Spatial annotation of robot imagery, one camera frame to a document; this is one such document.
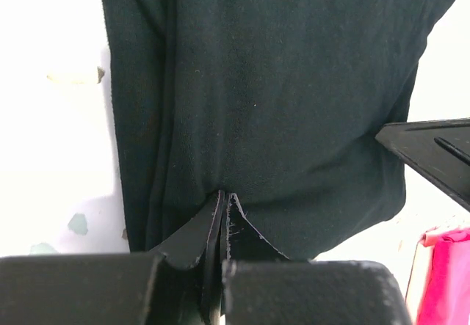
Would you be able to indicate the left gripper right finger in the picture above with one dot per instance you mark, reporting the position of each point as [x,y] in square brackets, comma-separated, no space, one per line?
[262,286]

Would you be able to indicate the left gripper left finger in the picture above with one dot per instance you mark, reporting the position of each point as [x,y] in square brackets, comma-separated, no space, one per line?
[177,282]

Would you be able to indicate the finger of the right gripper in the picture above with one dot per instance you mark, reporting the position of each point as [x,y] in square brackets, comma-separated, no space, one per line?
[437,150]

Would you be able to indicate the black t shirt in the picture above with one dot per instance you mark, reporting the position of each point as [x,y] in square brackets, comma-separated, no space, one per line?
[276,101]

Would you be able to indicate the folded pink t shirt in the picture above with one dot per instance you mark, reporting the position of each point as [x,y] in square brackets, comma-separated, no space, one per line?
[420,268]

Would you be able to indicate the folded magenta t shirt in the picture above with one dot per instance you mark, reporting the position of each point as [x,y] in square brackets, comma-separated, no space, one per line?
[446,295]

